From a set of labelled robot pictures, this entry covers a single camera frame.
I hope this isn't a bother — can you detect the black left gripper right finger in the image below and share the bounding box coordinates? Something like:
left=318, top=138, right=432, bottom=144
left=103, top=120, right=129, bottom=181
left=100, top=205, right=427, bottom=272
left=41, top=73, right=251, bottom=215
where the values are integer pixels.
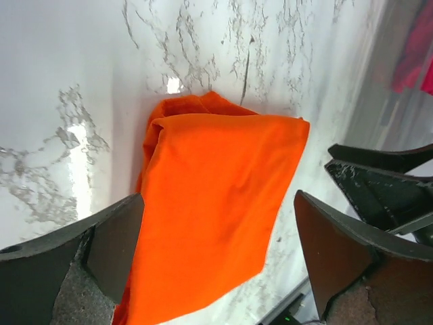
left=294, top=190, right=432, bottom=324

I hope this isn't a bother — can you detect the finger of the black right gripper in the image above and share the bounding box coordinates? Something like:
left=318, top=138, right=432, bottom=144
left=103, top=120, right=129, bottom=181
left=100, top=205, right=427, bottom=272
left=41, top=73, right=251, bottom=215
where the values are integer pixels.
left=325, top=159, right=432, bottom=236
left=328, top=144, right=432, bottom=173

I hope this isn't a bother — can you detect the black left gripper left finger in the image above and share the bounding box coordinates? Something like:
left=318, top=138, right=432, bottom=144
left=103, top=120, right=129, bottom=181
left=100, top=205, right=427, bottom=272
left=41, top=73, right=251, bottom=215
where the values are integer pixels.
left=1, top=194, right=144, bottom=324

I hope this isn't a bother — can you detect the orange t shirt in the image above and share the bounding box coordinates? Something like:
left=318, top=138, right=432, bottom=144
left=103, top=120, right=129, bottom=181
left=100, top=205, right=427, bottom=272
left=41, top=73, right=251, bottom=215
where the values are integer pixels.
left=113, top=91, right=310, bottom=324

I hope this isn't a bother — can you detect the clear grey plastic bin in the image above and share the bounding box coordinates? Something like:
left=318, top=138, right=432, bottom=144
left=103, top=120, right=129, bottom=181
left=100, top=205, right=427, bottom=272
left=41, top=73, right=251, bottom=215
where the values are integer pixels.
left=343, top=1, right=432, bottom=150

